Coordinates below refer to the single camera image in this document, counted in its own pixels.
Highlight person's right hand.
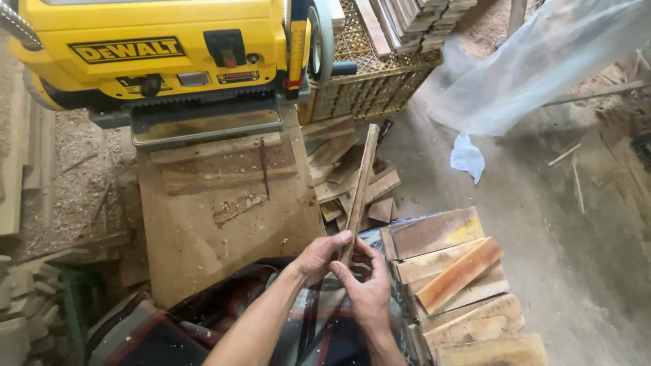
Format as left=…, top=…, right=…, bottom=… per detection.
left=329, top=238, right=395, bottom=334

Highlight person's left hand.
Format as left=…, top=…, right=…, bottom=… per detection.
left=292, top=230, right=357, bottom=288

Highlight thin long wood strip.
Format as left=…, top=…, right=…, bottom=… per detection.
left=338, top=123, right=381, bottom=267

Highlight orange wood board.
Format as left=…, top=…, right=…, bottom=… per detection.
left=414, top=236, right=504, bottom=316

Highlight dusty wooden planer stand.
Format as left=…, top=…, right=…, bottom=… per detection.
left=136, top=104, right=327, bottom=309

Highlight stack of rough wood boards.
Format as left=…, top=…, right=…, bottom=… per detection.
left=379, top=206, right=548, bottom=366

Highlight heap of wood offcuts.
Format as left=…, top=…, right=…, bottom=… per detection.
left=302, top=116, right=402, bottom=236

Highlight white crumpled cloth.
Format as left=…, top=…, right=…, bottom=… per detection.
left=450, top=133, right=486, bottom=185

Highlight person's dark plaid clothing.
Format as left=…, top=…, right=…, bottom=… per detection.
left=84, top=257, right=408, bottom=366

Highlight yellow crate of wood slats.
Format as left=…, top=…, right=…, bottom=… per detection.
left=297, top=0, right=479, bottom=126

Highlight thin wood stick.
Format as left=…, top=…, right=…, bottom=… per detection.
left=548, top=143, right=582, bottom=167
left=572, top=161, right=586, bottom=215

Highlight yellow thickness planer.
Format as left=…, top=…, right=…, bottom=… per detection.
left=7, top=0, right=359, bottom=149

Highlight clear plastic sheet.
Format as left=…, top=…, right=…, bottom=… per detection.
left=427, top=0, right=651, bottom=138

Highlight pile of grey wood blocks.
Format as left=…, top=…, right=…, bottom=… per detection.
left=0, top=248, right=77, bottom=366

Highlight long wood batten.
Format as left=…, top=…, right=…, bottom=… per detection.
left=541, top=78, right=651, bottom=108

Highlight black ribbed object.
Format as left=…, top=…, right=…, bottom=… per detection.
left=631, top=133, right=651, bottom=171

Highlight dusty long wood planks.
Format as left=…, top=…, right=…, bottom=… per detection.
left=0, top=71, right=58, bottom=238

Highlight green metal frame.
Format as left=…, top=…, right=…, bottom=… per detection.
left=57, top=267, right=109, bottom=358

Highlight upright wood post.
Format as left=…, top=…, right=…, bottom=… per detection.
left=506, top=0, right=530, bottom=39

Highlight grey flexible hose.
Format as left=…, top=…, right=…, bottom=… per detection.
left=0, top=0, right=44, bottom=52

